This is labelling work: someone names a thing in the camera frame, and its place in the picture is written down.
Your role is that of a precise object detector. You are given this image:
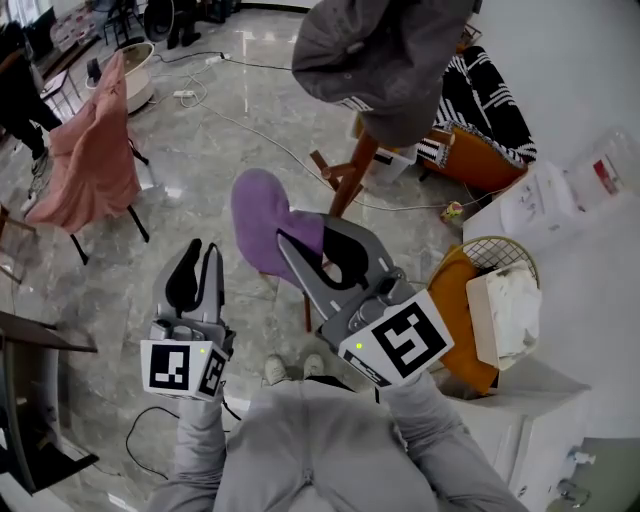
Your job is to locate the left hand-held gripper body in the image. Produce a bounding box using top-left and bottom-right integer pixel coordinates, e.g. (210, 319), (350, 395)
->
(139, 315), (237, 403)

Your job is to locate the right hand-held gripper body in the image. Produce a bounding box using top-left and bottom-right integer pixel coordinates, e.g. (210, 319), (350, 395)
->
(319, 267), (456, 390)

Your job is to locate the wooden coat rack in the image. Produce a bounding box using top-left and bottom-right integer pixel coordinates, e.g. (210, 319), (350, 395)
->
(257, 119), (381, 334)

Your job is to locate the purple cloth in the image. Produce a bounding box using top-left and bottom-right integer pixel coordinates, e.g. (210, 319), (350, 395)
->
(230, 168), (326, 290)

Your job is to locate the person's left forearm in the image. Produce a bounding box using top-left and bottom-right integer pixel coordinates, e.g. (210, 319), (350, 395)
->
(172, 394), (232, 481)

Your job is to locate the person's right forearm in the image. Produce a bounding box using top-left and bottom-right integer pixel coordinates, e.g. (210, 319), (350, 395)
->
(382, 372), (481, 466)

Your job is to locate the orange seat cushion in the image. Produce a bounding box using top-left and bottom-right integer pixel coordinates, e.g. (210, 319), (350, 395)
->
(428, 247), (501, 396)

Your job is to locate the black metal chair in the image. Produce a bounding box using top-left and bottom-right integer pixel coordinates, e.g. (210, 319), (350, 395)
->
(69, 137), (151, 266)

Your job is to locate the person's left shoe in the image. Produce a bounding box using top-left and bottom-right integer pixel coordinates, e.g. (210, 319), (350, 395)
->
(263, 353), (289, 386)

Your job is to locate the clear storage box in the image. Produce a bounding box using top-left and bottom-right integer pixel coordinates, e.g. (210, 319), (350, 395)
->
(352, 112), (419, 185)

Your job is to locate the white tissue box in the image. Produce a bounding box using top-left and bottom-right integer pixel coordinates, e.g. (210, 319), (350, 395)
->
(465, 259), (544, 371)

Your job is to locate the orange sofa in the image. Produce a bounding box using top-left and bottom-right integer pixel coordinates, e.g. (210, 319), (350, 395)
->
(417, 44), (539, 194)

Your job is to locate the person's grey clothed body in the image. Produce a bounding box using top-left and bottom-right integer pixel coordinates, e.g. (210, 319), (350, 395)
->
(149, 374), (526, 512)

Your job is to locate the dark table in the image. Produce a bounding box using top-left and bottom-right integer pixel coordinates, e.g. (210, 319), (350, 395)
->
(0, 309), (101, 496)

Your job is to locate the white sink cabinet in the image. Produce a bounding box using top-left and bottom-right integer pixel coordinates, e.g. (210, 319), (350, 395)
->
(449, 384), (594, 512)

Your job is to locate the white water dispenser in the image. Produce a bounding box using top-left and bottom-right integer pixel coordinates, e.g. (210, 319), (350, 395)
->
(462, 159), (591, 251)

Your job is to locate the pink chair cover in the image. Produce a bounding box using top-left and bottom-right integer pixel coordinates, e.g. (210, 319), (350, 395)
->
(23, 49), (143, 235)

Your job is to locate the black white striped blanket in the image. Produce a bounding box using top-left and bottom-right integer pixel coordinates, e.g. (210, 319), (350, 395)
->
(417, 45), (539, 169)

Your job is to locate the grey baseball cap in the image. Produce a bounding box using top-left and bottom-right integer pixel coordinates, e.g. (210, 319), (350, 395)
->
(291, 0), (474, 147)

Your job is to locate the white round tub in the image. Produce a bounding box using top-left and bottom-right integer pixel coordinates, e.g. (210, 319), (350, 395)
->
(122, 42), (156, 115)

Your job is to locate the chrome faucet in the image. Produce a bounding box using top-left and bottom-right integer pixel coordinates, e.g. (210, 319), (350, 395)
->
(554, 479), (591, 509)

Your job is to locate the small wooden table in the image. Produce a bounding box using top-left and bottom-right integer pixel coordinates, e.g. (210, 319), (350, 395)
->
(39, 67), (84, 121)

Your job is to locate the clear water bottle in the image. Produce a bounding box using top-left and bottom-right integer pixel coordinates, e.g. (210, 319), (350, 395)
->
(564, 127), (640, 211)

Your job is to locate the black standing fan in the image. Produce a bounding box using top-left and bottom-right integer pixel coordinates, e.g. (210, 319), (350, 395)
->
(143, 0), (176, 44)

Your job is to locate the stack of red white packets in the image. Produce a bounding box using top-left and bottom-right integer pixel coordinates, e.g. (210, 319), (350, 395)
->
(49, 7), (104, 51)

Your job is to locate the black floor cable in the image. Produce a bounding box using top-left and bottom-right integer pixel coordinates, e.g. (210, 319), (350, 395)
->
(124, 404), (181, 481)

